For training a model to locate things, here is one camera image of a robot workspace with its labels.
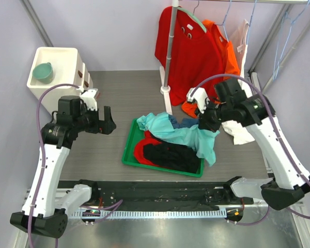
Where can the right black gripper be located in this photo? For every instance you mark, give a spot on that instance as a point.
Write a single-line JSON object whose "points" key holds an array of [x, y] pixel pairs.
{"points": [[204, 123]]}

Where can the teal cup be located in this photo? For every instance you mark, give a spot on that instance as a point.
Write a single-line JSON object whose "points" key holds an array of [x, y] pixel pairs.
{"points": [[43, 73]]}

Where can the green plastic tray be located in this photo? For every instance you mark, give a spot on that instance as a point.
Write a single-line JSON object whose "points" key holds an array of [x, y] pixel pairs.
{"points": [[128, 158]]}

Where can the hanging white tank top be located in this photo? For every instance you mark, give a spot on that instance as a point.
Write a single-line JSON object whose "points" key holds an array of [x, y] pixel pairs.
{"points": [[236, 130]]}

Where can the hanging red t shirt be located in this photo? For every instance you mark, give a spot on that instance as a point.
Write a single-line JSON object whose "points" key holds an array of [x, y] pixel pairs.
{"points": [[194, 57]]}

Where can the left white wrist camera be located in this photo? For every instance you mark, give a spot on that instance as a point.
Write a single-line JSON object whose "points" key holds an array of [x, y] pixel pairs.
{"points": [[90, 98]]}

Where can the red t shirt in tray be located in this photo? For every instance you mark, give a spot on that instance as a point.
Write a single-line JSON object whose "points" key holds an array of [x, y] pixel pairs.
{"points": [[139, 152]]}

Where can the hanging orange t shirt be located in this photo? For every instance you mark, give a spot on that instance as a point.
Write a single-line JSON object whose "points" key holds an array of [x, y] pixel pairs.
{"points": [[229, 59]]}

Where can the white slotted cable duct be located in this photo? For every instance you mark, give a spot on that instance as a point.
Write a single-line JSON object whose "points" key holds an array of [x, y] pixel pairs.
{"points": [[128, 215]]}

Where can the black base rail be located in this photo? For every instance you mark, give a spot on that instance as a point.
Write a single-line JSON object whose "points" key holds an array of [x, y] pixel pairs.
{"points": [[163, 196]]}

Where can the black t shirt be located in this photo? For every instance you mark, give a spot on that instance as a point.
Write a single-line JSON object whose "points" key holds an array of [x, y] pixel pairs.
{"points": [[186, 158]]}

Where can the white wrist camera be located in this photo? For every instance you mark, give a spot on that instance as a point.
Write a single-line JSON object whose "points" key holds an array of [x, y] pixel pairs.
{"points": [[90, 98], [198, 95]]}

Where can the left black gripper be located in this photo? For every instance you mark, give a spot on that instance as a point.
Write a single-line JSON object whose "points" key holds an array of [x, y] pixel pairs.
{"points": [[105, 126]]}

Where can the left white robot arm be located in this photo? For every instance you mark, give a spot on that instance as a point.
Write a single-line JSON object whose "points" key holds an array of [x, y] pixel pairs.
{"points": [[42, 214]]}

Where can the green plastic hanger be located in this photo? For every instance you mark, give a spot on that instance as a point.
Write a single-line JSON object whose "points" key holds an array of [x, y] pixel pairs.
{"points": [[176, 7]]}

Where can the dark blue t shirt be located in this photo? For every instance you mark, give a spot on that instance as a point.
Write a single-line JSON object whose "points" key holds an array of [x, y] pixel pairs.
{"points": [[185, 123]]}

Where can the empty blue wire hanger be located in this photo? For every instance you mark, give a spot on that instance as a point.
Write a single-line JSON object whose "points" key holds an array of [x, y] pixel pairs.
{"points": [[288, 21]]}

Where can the white clothes rack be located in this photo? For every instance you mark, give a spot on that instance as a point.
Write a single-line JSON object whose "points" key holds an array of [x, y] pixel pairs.
{"points": [[164, 72]]}

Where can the white drawer cabinet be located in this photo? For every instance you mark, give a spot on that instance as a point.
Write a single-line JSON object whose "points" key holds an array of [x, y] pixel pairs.
{"points": [[68, 68]]}

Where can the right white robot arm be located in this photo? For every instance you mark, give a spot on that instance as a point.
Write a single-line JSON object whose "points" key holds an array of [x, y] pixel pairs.
{"points": [[291, 179]]}

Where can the light teal t shirt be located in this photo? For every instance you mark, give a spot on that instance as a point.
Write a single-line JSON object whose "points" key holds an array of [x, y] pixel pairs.
{"points": [[201, 141]]}

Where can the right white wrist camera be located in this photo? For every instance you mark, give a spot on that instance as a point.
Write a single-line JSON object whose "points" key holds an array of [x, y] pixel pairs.
{"points": [[198, 95]]}

